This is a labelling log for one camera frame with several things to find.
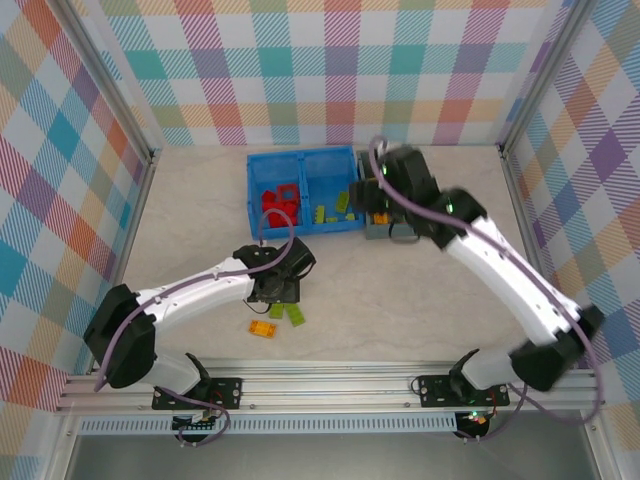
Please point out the red lego brick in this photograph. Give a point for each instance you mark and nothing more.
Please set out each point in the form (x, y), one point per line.
(290, 210)
(274, 221)
(288, 192)
(270, 197)

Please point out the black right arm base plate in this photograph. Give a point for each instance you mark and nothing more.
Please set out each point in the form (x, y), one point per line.
(435, 391)

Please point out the gray plastic bin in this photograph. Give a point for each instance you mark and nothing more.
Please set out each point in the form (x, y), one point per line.
(385, 232)

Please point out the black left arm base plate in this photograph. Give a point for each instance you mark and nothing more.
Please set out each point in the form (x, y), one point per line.
(227, 392)

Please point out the aluminum table side rail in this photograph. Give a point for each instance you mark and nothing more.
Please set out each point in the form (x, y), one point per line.
(125, 252)

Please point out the orange lego brick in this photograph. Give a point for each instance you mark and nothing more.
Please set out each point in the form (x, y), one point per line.
(262, 328)
(380, 218)

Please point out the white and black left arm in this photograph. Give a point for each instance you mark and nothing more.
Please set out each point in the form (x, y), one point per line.
(195, 295)

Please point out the blue two-compartment plastic bin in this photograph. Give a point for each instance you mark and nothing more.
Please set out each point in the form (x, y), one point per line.
(325, 170)

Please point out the green long lego brick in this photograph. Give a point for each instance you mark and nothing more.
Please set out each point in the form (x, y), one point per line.
(319, 214)
(342, 200)

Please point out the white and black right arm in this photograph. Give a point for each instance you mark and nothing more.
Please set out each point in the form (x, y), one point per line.
(510, 280)

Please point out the aluminum frame post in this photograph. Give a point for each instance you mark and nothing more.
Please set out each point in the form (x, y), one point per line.
(545, 75)
(110, 85)

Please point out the aluminum front mounting rail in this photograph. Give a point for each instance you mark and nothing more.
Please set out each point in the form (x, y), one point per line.
(325, 385)

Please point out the small controller board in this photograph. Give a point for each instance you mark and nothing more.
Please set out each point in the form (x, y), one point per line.
(475, 418)
(195, 426)

